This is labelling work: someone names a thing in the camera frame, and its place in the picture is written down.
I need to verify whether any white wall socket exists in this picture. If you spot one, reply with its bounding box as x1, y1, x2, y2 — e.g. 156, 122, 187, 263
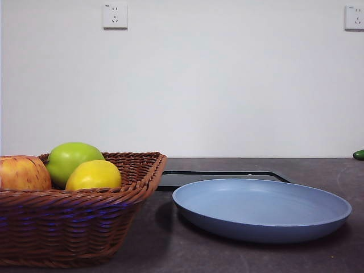
102, 2, 129, 31
345, 5, 364, 31

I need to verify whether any black flat tray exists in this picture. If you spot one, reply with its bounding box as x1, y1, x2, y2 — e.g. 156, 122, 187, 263
155, 170, 292, 192

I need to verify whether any yellow lemon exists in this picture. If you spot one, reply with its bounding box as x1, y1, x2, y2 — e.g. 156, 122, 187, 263
65, 160, 122, 192

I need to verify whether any green apple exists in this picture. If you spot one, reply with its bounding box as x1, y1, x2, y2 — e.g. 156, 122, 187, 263
45, 142, 106, 189

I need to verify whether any brown wicker basket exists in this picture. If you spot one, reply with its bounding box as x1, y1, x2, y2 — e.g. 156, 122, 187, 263
0, 151, 168, 268

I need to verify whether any blue round plate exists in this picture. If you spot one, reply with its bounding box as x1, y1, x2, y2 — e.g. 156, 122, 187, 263
172, 178, 353, 245

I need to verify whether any red yellow apple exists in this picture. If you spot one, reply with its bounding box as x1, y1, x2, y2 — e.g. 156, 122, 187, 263
0, 155, 52, 191

